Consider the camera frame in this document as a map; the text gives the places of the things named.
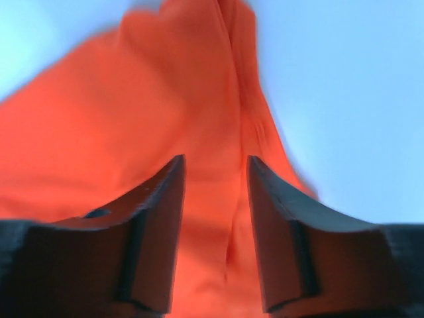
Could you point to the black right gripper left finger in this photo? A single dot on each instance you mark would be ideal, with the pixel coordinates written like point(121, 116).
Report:
point(117, 261)

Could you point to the orange t shirt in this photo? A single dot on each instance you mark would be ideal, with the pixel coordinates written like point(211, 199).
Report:
point(183, 80)

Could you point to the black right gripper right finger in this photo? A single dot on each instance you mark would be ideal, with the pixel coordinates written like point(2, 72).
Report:
point(316, 262)

